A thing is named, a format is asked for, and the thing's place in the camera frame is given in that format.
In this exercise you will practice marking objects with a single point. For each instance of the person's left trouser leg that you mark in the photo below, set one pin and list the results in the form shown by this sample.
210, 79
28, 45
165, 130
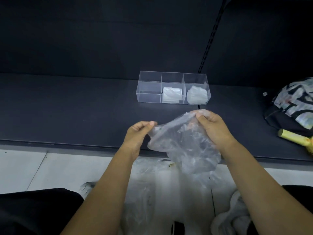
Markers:
36, 212

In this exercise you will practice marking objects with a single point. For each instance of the person's right forearm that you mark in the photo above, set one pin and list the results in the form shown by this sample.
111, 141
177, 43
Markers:
259, 190

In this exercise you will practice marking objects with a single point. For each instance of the person's right thumb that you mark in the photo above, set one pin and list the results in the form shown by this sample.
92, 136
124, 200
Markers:
201, 121

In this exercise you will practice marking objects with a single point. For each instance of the person's right hand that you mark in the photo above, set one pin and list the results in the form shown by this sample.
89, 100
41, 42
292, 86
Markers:
216, 130

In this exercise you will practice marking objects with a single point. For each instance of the person's trouser leg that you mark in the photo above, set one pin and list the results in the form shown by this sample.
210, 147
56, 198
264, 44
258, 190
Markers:
300, 193
36, 212

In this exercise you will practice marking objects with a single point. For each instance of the person's white left shoe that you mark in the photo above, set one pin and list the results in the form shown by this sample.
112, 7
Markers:
86, 189

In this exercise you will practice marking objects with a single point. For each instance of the crumpled clear plastic sheet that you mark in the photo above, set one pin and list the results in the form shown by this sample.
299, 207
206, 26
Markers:
156, 193

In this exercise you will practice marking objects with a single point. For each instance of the person's left forearm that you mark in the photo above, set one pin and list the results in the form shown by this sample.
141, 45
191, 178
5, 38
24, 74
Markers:
107, 193

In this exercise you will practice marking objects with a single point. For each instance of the flat white folded packet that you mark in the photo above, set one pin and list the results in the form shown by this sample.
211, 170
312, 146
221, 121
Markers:
172, 95

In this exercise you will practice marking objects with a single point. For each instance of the black slotted shelf upright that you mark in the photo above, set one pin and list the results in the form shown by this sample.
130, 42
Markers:
212, 34

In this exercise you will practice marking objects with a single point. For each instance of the person's white right shoe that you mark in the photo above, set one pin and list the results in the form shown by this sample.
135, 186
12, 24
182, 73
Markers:
232, 217

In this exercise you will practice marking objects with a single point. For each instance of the person's white shoe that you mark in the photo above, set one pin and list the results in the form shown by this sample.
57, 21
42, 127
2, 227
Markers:
232, 217
86, 189

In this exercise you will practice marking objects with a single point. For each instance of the dark shelf board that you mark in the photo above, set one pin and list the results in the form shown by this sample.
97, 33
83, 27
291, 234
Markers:
61, 110

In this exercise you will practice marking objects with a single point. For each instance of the crumpled white folded packet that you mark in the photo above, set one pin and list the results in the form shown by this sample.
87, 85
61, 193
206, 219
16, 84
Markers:
197, 95

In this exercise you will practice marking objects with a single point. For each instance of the person's left thumb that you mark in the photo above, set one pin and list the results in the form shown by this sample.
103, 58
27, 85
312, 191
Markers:
150, 124

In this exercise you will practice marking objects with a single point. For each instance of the clear plastic bag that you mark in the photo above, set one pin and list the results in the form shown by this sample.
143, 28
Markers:
183, 146

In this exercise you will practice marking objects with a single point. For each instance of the small black round object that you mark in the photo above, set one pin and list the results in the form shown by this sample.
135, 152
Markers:
177, 228

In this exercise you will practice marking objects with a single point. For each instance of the person's right trouser leg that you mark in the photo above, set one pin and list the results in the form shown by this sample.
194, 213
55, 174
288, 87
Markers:
300, 193

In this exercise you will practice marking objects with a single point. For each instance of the black graffiti print bag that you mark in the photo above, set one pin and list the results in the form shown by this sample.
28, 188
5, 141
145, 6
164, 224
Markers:
293, 105

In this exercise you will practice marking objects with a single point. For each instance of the person's left hand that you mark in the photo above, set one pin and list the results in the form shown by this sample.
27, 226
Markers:
135, 137

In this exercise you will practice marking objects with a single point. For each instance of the clear acrylic compartment box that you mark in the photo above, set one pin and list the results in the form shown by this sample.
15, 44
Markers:
149, 86

